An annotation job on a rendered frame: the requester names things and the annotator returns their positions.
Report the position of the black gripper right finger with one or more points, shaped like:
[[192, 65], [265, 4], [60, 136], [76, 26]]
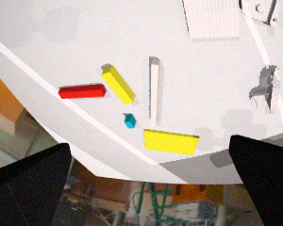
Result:
[[260, 166]]

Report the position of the grey flat bar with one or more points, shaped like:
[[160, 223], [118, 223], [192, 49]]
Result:
[[154, 81]]

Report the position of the small teal cube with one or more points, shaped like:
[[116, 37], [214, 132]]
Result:
[[130, 121]]

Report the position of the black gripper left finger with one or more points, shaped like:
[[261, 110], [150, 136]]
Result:
[[30, 188]]

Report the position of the yellow flat plate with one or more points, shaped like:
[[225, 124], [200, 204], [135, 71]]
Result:
[[169, 142]]

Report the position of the yellow rectangular block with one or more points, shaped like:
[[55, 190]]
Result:
[[119, 85]]

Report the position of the red rectangular bar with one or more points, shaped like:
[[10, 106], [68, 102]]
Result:
[[90, 91]]

